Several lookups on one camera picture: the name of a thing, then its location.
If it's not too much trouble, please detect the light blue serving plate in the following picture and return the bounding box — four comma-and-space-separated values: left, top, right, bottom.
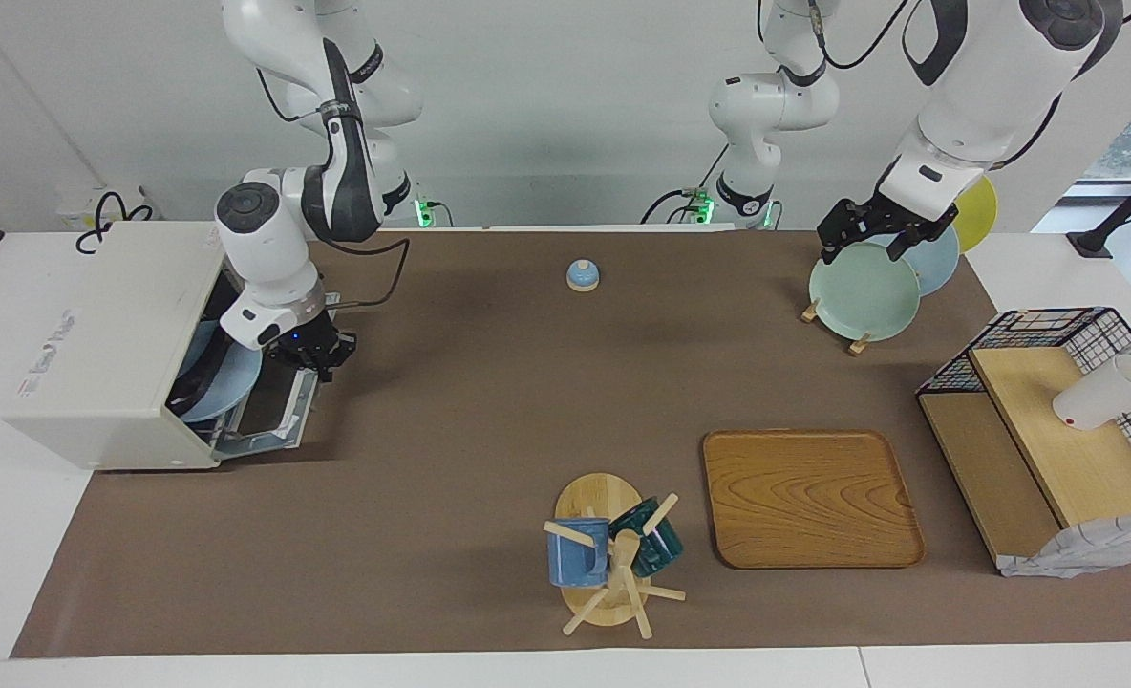
176, 320, 266, 424

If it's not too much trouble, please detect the white toaster oven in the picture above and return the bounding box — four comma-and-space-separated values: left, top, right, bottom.
4, 222, 339, 471

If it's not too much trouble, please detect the brown table mat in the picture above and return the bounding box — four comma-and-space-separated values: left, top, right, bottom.
10, 229, 1131, 658

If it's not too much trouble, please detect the wooden mug tree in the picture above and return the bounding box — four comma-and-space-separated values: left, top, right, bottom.
542, 472, 688, 640

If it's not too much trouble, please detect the blue mug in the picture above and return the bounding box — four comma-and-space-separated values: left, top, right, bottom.
546, 517, 613, 589

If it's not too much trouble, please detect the dark green mug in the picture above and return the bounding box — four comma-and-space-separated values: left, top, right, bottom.
608, 497, 685, 578

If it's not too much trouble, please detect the wooden serving tray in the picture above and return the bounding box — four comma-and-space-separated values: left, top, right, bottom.
702, 429, 927, 570

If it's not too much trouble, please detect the wooden plate rack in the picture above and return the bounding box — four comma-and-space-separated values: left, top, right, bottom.
800, 298, 874, 356

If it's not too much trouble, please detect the pale green plate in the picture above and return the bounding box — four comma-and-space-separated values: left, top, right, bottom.
808, 241, 922, 342

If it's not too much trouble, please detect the light blue racked plate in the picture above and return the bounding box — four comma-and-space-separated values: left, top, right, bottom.
886, 225, 962, 297

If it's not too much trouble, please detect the yellow plate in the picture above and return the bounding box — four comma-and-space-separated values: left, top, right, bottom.
951, 175, 999, 254

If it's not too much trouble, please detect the wooden step shelf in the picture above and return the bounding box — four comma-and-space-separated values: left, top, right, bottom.
917, 346, 1131, 574

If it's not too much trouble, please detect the white cup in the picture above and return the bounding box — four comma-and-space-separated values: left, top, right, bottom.
1052, 354, 1131, 432

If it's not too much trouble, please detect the grey patterned cloth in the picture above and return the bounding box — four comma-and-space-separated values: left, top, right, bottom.
997, 514, 1131, 579

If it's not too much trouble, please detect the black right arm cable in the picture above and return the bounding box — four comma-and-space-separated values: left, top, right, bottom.
315, 237, 412, 312

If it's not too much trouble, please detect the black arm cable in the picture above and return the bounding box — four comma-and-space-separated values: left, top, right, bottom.
807, 0, 912, 71
315, 237, 412, 312

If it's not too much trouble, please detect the black oven power cable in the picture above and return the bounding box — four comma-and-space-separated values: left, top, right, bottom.
75, 191, 156, 255

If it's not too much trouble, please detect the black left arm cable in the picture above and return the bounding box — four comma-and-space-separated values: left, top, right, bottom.
807, 0, 912, 71

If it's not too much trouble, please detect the black wire basket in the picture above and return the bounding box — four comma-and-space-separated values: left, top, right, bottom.
916, 307, 1131, 504

